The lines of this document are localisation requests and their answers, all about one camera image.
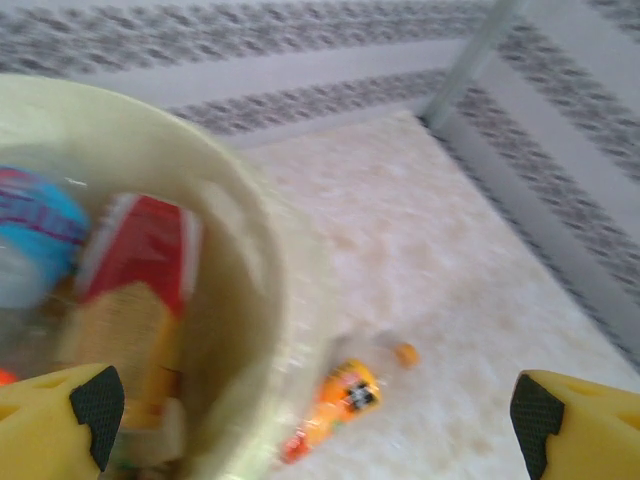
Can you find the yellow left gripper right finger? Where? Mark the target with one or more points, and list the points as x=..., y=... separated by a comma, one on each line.
x=600, y=435

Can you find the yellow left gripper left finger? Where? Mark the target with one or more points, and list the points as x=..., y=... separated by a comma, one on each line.
x=35, y=430

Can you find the light blue label bottle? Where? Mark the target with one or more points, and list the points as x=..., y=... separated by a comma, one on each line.
x=35, y=225

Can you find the red and yellow carton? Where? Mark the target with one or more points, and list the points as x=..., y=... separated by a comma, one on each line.
x=140, y=250

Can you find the orange label bottle yellow cap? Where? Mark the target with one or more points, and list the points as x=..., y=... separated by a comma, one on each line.
x=350, y=390

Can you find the beige plastic bin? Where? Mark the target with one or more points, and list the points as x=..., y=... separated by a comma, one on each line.
x=150, y=130

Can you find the aluminium frame post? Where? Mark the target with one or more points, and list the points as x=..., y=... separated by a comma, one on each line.
x=470, y=65

